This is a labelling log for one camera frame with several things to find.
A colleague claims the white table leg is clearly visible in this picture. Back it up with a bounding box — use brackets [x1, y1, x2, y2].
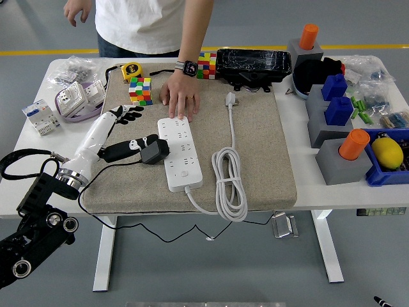
[92, 216, 118, 292]
[311, 209, 345, 284]

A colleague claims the clear bag of blue parts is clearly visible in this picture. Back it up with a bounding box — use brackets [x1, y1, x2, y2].
[357, 79, 394, 113]

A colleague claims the person's right hand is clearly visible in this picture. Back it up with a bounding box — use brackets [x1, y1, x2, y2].
[63, 0, 95, 28]

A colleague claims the clear bag of small parts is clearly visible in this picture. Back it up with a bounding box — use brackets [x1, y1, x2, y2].
[341, 54, 397, 87]

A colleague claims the white circuit breaker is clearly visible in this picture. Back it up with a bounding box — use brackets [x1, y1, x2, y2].
[21, 98, 62, 137]

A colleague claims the person's torso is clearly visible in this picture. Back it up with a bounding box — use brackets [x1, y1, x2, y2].
[94, 0, 212, 58]

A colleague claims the clear bag of resistors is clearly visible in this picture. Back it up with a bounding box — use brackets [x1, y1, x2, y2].
[378, 110, 409, 129]

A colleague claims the black box in clear wrap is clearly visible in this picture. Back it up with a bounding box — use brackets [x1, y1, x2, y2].
[215, 47, 293, 93]

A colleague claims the yellow lemon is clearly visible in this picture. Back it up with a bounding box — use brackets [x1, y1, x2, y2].
[371, 136, 404, 169]

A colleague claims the blue storage bin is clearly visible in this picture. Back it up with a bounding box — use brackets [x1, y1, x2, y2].
[359, 127, 409, 187]

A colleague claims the black power adapter with cord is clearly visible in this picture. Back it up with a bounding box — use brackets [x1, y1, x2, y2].
[77, 140, 284, 243]

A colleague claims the grey-brown mat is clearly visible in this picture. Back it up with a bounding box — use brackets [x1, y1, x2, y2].
[82, 62, 298, 214]

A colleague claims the yellow tape measure black print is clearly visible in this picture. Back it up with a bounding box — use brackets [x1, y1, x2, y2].
[104, 61, 143, 84]

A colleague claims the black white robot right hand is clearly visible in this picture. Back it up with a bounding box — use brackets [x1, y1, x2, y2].
[373, 295, 397, 307]

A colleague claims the tall colourful puzzle cube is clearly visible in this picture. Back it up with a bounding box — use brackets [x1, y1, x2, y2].
[197, 52, 218, 80]

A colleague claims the grey plastic block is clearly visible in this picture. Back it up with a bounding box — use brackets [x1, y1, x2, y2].
[286, 38, 324, 70]
[315, 138, 373, 186]
[305, 84, 333, 116]
[307, 105, 354, 148]

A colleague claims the white wall socket panel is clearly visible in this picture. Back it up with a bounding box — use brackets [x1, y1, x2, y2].
[57, 81, 88, 116]
[82, 79, 106, 108]

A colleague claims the white power strip with cord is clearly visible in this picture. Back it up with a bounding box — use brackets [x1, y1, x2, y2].
[157, 91, 249, 223]

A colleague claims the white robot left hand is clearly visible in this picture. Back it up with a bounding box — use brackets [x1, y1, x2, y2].
[63, 104, 160, 186]

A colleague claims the silver metal bracket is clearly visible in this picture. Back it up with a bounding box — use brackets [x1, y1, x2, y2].
[270, 213, 300, 239]

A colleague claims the clear bag of screws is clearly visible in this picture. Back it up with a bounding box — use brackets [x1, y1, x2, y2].
[47, 56, 111, 89]

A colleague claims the black wrist watch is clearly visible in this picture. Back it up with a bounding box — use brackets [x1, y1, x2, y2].
[174, 59, 199, 77]

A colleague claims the pale blue round base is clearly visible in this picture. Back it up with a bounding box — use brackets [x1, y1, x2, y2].
[291, 72, 310, 100]

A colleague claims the black fabric bundle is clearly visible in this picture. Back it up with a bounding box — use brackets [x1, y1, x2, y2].
[293, 56, 346, 97]

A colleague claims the table control panel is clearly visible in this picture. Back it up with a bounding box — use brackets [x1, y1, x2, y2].
[356, 207, 407, 217]

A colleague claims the orange cylinder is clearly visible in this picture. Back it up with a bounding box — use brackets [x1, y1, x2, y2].
[338, 128, 371, 161]
[298, 24, 320, 51]

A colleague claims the person's left hand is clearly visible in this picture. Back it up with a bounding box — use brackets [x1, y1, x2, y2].
[158, 72, 201, 123]

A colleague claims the blue plastic block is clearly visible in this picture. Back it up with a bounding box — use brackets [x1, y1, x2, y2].
[321, 73, 348, 102]
[325, 95, 355, 127]

